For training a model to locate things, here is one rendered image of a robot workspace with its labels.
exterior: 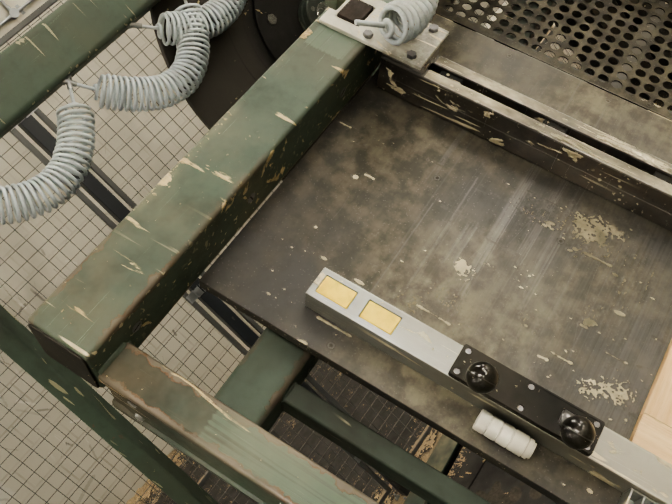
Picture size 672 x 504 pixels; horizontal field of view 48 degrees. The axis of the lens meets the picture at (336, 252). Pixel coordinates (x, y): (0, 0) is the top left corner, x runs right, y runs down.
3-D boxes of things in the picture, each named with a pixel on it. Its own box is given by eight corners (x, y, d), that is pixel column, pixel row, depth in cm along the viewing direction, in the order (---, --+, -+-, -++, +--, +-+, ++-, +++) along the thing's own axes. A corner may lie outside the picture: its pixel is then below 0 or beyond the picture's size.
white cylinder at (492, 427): (469, 431, 98) (524, 464, 96) (474, 423, 96) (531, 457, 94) (479, 413, 100) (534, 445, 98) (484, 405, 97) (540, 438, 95)
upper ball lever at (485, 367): (490, 392, 98) (488, 401, 85) (464, 377, 99) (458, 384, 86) (504, 367, 98) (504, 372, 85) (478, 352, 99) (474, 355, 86)
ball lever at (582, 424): (575, 441, 95) (586, 459, 82) (547, 426, 96) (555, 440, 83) (590, 415, 95) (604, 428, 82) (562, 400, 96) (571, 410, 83)
